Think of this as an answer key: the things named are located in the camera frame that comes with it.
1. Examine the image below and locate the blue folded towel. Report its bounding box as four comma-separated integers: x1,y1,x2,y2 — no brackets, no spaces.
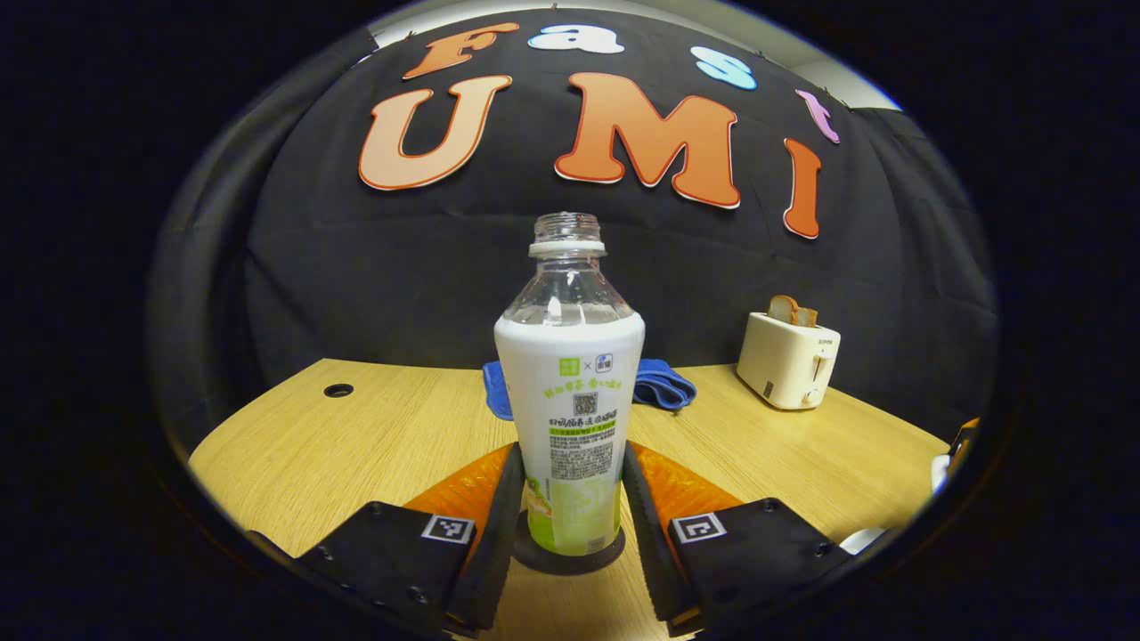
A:
482,359,698,421

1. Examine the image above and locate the white teacup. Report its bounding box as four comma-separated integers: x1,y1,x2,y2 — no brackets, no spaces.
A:
838,526,892,556

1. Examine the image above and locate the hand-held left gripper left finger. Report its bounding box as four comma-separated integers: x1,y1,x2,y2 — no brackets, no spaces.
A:
294,442,526,635

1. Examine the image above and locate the white toaster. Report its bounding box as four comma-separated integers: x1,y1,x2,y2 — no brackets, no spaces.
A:
737,312,842,411

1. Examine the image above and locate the black backdrop cloth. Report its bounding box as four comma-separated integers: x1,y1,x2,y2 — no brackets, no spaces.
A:
147,9,998,446

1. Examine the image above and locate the dark brown round coaster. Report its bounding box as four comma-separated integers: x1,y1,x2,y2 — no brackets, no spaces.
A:
512,512,627,575

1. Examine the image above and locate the white green label water bottle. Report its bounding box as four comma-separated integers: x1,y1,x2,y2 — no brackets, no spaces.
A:
493,212,647,557

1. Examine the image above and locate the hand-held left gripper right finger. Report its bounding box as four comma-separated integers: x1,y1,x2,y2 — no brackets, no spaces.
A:
622,441,856,635

